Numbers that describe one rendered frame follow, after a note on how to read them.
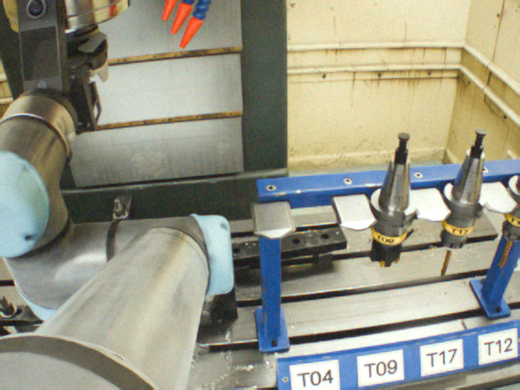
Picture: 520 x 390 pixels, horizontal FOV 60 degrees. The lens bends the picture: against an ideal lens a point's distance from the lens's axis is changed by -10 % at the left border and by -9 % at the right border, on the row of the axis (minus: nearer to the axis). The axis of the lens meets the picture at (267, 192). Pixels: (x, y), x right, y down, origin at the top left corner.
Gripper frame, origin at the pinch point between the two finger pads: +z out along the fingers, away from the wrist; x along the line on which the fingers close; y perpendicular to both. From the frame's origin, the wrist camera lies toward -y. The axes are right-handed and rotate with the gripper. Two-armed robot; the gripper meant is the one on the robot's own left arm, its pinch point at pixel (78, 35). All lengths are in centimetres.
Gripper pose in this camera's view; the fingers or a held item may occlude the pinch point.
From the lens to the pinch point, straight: 68.7
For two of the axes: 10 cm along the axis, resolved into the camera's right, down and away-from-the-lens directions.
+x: 9.9, -0.9, 0.7
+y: 0.2, 7.8, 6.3
